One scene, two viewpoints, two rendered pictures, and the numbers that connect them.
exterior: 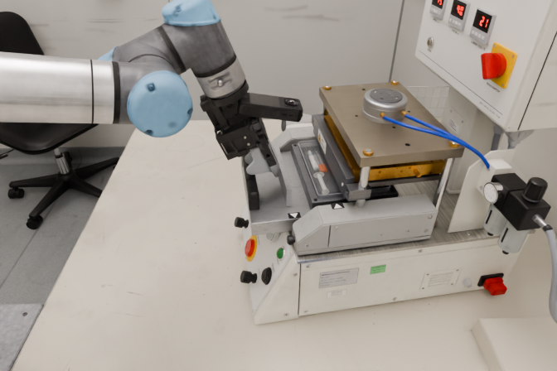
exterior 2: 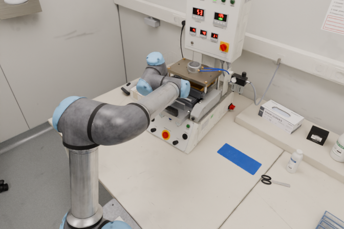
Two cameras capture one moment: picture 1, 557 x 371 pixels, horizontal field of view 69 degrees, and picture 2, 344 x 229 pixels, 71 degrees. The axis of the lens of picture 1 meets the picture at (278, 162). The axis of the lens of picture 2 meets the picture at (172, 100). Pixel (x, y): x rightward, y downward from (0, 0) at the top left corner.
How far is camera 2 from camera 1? 82 cm
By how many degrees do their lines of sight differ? 35
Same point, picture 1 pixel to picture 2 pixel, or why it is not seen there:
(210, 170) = not seen: hidden behind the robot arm
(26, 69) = (167, 91)
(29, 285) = not seen: outside the picture
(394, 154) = (211, 79)
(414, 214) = (217, 94)
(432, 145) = (215, 73)
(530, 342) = (248, 115)
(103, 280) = (125, 177)
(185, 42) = (161, 69)
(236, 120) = not seen: hidden behind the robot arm
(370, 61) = (113, 48)
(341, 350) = (213, 144)
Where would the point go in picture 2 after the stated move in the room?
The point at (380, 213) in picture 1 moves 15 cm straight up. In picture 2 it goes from (210, 98) to (213, 75)
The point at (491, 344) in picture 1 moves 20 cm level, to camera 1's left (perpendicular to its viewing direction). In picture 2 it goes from (242, 120) to (223, 135)
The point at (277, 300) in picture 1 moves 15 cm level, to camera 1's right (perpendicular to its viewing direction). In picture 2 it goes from (193, 140) to (210, 128)
